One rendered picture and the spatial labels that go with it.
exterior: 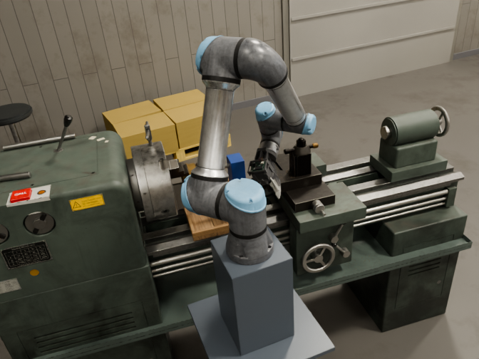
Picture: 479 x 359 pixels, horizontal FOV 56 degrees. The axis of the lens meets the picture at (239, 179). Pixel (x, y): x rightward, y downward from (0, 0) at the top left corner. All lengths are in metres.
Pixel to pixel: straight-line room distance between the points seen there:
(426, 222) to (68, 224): 1.58
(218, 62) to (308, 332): 0.95
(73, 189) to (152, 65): 3.38
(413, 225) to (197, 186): 1.23
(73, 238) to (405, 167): 1.48
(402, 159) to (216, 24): 3.19
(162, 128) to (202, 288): 2.23
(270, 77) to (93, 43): 3.56
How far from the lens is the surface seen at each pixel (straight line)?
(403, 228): 2.24
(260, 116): 1.62
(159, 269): 1.95
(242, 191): 1.28
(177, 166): 1.76
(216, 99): 1.32
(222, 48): 1.31
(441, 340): 2.72
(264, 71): 1.29
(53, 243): 1.72
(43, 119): 4.93
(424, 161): 2.30
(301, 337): 1.64
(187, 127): 4.19
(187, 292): 2.12
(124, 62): 4.82
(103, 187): 1.59
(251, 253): 1.35
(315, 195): 1.90
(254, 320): 1.50
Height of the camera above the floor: 2.02
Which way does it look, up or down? 31 degrees down
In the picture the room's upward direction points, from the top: 5 degrees counter-clockwise
